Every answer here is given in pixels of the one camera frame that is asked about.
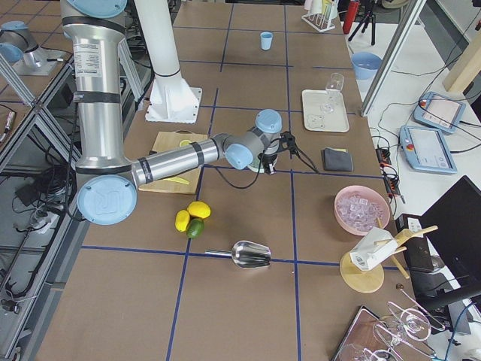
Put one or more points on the green bowl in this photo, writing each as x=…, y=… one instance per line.
x=257, y=166

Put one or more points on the wooden cutting board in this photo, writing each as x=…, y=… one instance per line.
x=167, y=141

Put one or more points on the yellow plastic knife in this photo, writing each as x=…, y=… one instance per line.
x=179, y=180

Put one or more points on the cream bear tray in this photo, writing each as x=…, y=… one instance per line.
x=315, y=120

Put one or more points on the hanging wine glasses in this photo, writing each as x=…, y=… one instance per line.
x=401, y=334

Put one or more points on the light blue cup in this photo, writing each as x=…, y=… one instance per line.
x=266, y=39

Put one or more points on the white carton on stand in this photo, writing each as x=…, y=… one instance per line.
x=376, y=246

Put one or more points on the yellow lemon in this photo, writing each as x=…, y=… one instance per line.
x=199, y=209
x=182, y=220

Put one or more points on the clear wine glass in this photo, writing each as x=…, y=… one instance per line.
x=333, y=89

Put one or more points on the black power strip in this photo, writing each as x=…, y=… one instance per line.
x=383, y=155

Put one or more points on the blue teach pendant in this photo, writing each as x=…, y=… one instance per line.
x=426, y=150
x=440, y=112

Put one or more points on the metal ice scoop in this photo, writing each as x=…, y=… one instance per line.
x=246, y=254

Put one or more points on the red bottle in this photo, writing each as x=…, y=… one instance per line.
x=350, y=16

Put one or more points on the white cup rack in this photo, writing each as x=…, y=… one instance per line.
x=320, y=14

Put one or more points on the grey folded cloth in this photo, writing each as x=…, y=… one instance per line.
x=336, y=160

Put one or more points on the blue bucket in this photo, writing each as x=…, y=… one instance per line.
x=365, y=65

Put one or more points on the black tripod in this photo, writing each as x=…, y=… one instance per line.
x=368, y=19

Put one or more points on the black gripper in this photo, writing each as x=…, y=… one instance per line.
x=269, y=159

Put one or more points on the pink bowl of ice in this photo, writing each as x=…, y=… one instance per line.
x=358, y=209

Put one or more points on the green lime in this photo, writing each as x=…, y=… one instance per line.
x=195, y=228

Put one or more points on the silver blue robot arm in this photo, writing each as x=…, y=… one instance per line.
x=107, y=179

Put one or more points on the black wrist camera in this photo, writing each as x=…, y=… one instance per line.
x=288, y=143

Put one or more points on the lemon slice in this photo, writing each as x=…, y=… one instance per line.
x=184, y=142

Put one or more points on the wooden stand with round base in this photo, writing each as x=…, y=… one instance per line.
x=371, y=281

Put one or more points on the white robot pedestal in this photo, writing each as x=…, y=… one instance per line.
x=172, y=99

